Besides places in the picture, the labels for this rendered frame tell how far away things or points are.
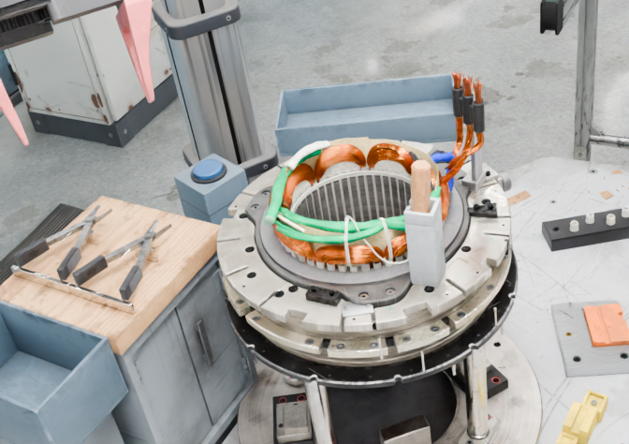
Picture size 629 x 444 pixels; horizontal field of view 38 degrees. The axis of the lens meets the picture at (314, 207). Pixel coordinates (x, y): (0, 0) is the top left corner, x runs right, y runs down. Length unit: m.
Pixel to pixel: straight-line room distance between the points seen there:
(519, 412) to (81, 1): 0.75
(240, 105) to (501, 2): 2.71
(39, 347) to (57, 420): 0.15
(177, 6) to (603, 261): 0.72
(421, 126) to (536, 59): 2.35
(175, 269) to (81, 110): 2.41
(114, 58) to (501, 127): 1.37
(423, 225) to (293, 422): 0.38
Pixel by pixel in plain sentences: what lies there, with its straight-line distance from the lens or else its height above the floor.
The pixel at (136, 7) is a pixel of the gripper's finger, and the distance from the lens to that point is 0.68.
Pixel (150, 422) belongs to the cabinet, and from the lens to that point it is 1.06.
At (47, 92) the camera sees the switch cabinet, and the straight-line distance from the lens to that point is 3.48.
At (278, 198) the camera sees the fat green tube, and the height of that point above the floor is 1.16.
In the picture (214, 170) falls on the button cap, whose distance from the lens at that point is 1.21.
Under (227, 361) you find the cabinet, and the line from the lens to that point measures 1.18.
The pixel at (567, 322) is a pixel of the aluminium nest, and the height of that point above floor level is 0.80.
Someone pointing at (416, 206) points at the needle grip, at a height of 1.19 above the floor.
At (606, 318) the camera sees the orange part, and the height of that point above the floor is 0.81.
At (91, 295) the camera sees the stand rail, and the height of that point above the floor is 1.08.
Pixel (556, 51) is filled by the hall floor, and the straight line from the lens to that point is 3.60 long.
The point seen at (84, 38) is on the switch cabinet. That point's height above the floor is 0.44.
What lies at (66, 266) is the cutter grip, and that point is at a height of 1.09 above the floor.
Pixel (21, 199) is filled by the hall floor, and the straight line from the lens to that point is 3.30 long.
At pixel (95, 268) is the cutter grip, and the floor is 1.09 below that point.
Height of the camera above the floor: 1.70
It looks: 36 degrees down
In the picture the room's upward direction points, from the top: 10 degrees counter-clockwise
